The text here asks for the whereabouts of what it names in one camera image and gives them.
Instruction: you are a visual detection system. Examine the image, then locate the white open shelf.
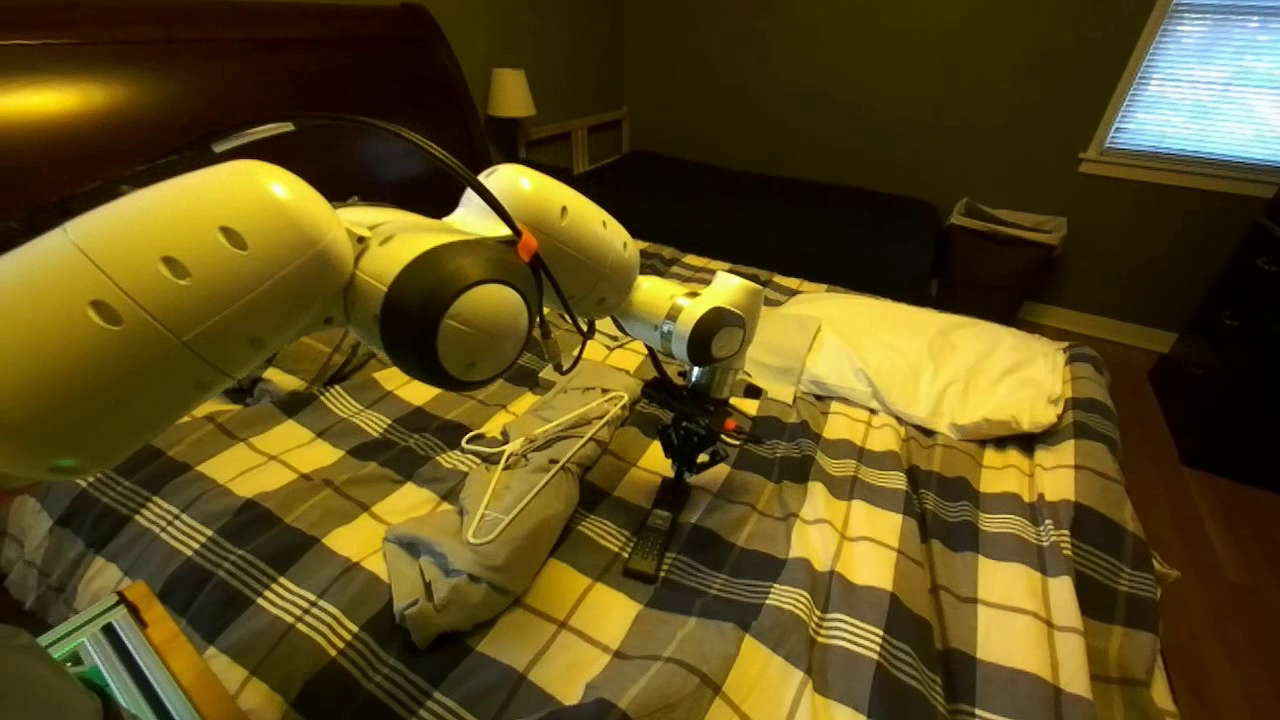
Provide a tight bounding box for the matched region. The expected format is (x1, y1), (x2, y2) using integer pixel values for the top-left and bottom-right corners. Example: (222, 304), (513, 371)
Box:
(517, 106), (633, 176)

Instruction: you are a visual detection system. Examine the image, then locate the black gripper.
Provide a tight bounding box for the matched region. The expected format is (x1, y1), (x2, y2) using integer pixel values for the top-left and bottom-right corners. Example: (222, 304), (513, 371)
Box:
(649, 377), (735, 530)

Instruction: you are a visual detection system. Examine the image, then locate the dark wooden headboard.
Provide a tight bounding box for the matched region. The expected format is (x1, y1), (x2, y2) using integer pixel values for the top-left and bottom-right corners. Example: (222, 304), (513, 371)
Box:
(0, 0), (497, 258)

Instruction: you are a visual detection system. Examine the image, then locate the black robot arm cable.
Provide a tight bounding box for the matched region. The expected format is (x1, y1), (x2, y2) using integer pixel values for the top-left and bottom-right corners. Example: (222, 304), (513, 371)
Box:
(217, 113), (597, 379)

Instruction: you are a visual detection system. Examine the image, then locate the green frame object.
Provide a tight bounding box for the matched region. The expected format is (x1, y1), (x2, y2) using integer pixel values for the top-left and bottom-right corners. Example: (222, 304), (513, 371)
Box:
(36, 595), (174, 720)

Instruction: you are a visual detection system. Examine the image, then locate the grey rounded stand part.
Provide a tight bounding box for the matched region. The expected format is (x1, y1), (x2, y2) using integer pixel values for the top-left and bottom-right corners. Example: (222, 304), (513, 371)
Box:
(0, 619), (104, 720)

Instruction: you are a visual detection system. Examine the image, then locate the dark tall dresser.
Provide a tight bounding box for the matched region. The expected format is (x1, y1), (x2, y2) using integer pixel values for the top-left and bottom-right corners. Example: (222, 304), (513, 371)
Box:
(1146, 195), (1280, 498)

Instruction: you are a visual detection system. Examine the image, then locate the window with white frame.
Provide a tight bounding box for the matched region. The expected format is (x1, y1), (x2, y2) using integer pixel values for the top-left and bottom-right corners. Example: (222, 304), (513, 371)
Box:
(1075, 0), (1280, 201)

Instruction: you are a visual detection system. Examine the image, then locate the grey crumpled garment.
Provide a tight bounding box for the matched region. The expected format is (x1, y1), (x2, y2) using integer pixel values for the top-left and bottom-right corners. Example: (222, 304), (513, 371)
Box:
(378, 365), (643, 653)

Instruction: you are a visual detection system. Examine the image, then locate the dark storage box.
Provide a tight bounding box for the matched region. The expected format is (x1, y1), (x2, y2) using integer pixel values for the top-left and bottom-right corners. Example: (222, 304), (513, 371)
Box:
(936, 195), (1073, 321)

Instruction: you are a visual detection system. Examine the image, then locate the small table lamp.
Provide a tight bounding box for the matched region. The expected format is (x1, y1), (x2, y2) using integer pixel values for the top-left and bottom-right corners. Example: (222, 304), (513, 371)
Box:
(480, 64), (540, 165)

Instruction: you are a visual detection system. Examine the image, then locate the white plastic hanger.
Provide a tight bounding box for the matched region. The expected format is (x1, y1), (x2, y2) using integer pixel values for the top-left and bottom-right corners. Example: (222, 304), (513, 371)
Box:
(455, 386), (635, 547)

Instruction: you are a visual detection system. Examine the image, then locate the yellow black plaid blanket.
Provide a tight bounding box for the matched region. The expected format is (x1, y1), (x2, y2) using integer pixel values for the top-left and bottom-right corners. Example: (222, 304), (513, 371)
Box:
(0, 235), (1185, 720)

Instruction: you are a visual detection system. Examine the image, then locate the white pillow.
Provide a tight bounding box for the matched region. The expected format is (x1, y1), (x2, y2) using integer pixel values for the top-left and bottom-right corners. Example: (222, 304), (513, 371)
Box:
(741, 287), (1075, 444)

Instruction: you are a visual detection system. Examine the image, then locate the wooden board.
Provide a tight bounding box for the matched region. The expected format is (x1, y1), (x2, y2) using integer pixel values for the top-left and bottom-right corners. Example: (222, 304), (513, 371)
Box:
(116, 577), (248, 720)

